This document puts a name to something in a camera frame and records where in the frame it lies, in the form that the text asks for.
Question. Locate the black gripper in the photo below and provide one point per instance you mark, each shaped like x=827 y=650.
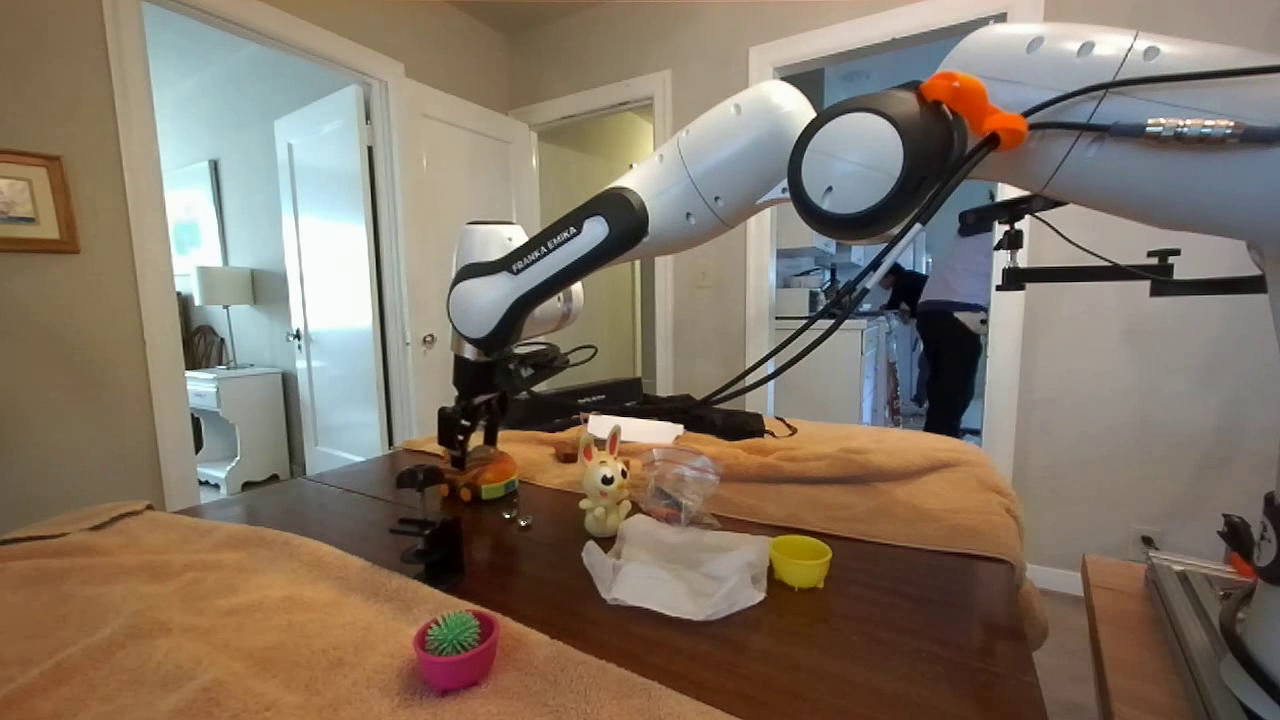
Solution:
x=475 y=418

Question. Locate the orange tiger toy car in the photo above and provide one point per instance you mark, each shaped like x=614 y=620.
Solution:
x=492 y=476

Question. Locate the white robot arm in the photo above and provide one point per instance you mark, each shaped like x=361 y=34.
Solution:
x=694 y=174

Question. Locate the cream plush animal toy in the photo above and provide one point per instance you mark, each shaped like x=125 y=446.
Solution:
x=607 y=485

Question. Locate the small glass bead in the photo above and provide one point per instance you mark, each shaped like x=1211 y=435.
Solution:
x=511 y=516
x=524 y=522

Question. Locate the long white box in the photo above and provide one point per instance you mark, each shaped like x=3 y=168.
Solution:
x=640 y=430

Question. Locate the green spiky ball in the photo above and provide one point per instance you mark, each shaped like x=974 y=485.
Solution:
x=454 y=635

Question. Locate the clear plastic bag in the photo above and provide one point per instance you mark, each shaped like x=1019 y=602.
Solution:
x=680 y=480

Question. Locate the white panel door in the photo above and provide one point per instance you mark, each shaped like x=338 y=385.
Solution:
x=334 y=280
x=447 y=174

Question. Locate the pink plastic bowl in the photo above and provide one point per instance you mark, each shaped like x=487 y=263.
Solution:
x=462 y=669

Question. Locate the white cabinet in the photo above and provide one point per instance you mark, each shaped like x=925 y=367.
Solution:
x=243 y=425

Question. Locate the white table lamp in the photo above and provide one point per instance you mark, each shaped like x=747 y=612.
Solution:
x=225 y=287

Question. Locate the tan towel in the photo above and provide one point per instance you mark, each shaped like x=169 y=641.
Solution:
x=201 y=612
x=852 y=485

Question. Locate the yellow plastic cup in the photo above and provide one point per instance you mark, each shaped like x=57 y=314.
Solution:
x=802 y=560

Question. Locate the person in dark shirt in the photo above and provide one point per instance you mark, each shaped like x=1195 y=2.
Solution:
x=907 y=287

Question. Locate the person in white shirt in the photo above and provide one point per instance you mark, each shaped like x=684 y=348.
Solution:
x=954 y=362

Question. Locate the wooden side stand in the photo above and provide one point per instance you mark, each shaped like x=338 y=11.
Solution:
x=1120 y=641

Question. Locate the black white figure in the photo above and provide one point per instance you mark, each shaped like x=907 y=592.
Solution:
x=1260 y=602

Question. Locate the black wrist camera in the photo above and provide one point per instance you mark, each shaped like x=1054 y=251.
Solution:
x=541 y=367

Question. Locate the wooden picture frame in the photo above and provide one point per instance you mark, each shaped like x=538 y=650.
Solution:
x=33 y=200

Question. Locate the black exterior camera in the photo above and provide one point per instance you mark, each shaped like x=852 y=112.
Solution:
x=994 y=213

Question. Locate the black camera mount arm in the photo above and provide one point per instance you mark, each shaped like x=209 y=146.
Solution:
x=1134 y=279

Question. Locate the grey metal rail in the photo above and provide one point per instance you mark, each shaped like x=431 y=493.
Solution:
x=1195 y=625

